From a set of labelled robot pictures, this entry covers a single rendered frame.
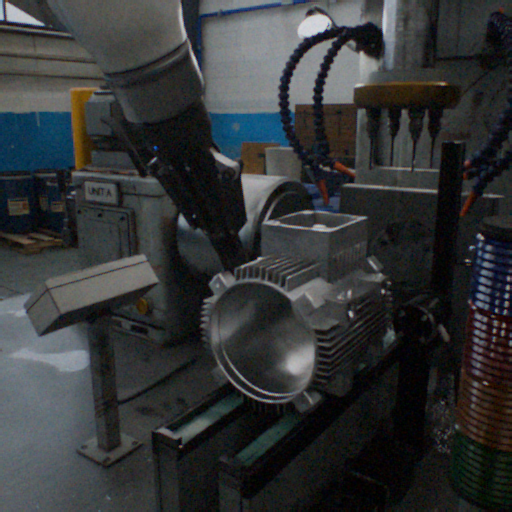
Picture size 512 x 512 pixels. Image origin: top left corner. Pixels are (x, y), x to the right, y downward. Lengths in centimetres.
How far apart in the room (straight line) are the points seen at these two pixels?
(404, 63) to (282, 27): 643
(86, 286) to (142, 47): 34
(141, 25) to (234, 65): 730
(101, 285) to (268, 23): 688
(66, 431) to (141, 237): 44
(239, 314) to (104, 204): 57
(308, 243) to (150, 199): 52
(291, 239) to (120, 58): 31
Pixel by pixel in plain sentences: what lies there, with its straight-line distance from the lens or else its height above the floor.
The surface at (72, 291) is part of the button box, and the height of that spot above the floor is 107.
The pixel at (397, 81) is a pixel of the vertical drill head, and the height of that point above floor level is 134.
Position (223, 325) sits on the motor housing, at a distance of 73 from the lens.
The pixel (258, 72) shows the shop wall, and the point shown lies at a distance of 754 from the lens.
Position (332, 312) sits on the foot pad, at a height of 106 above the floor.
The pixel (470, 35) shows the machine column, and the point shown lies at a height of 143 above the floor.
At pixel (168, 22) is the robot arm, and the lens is 53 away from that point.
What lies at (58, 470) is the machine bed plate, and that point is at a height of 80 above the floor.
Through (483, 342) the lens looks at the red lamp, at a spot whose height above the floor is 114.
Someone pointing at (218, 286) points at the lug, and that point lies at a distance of 68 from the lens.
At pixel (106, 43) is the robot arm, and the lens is 52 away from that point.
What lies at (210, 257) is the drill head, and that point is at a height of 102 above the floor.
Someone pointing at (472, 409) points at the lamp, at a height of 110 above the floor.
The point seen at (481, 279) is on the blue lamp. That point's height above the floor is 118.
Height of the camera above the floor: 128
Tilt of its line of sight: 15 degrees down
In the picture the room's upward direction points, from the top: straight up
